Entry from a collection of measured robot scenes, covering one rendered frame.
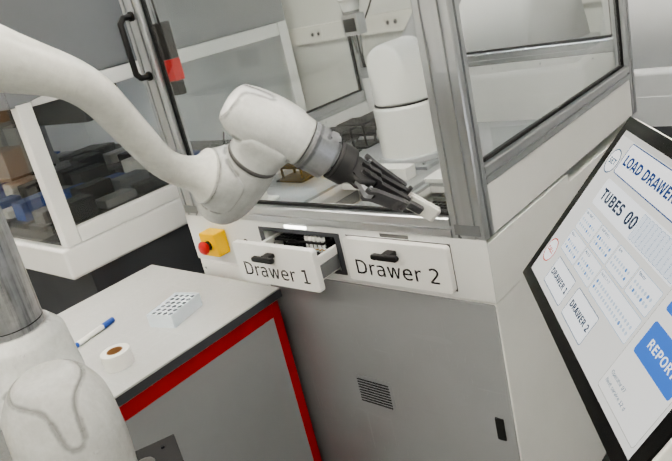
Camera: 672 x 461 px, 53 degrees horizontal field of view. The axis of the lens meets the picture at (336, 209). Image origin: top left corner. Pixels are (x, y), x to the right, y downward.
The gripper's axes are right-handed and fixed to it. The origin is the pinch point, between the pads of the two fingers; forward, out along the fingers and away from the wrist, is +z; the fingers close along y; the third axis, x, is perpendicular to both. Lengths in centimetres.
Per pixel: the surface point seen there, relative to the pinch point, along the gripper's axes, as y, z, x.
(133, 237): 72, -37, 103
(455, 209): 8.1, 10.3, 1.1
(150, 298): 37, -27, 90
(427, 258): 7.2, 13.0, 14.3
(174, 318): 18, -23, 73
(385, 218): 16.6, 3.5, 16.0
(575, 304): -35.7, 9.8, -17.7
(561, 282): -28.7, 11.3, -15.8
